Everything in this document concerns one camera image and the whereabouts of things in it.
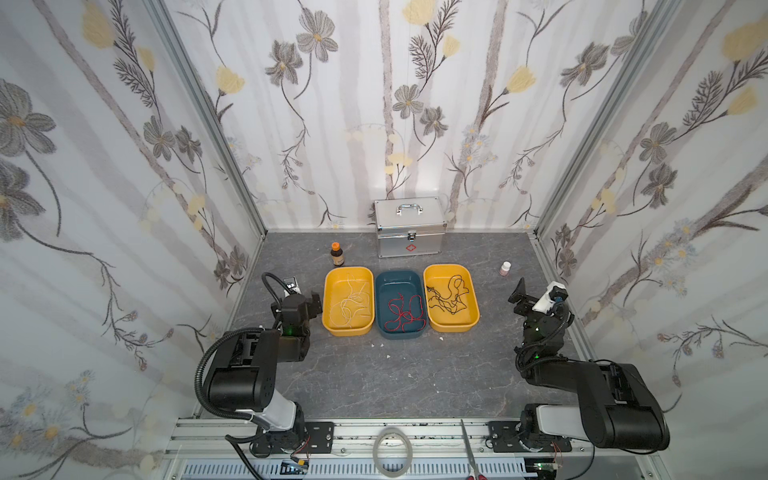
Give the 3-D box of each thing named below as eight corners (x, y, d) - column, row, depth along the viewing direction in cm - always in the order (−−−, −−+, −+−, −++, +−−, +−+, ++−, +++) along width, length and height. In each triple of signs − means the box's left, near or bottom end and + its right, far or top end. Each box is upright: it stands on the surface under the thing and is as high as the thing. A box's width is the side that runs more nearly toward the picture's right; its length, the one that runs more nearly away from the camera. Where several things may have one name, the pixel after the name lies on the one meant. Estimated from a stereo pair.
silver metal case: (379, 259, 114) (378, 230, 101) (375, 228, 125) (374, 198, 112) (439, 254, 116) (446, 225, 103) (430, 224, 127) (435, 193, 114)
